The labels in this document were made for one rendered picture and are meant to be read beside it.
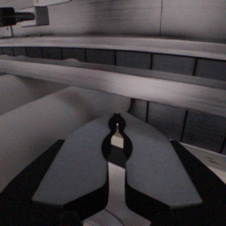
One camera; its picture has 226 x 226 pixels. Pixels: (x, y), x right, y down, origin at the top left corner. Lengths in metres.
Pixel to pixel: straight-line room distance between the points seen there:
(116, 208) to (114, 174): 0.08
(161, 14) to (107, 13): 0.07
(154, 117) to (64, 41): 0.14
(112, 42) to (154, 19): 0.06
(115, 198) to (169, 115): 0.18
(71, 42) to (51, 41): 0.03
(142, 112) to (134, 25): 0.10
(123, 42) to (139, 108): 0.07
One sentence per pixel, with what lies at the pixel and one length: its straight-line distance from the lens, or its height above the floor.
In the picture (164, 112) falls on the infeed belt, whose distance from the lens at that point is 0.17.
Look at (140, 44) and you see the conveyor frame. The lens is 0.17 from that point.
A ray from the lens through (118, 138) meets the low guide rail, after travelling 0.17.
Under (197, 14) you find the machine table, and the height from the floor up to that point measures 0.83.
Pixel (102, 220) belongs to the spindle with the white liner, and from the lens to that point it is 0.35.
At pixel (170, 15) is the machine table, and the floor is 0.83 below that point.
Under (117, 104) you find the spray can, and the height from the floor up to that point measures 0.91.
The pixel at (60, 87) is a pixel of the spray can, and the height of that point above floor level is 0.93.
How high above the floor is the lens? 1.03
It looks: 49 degrees down
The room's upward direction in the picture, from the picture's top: 128 degrees counter-clockwise
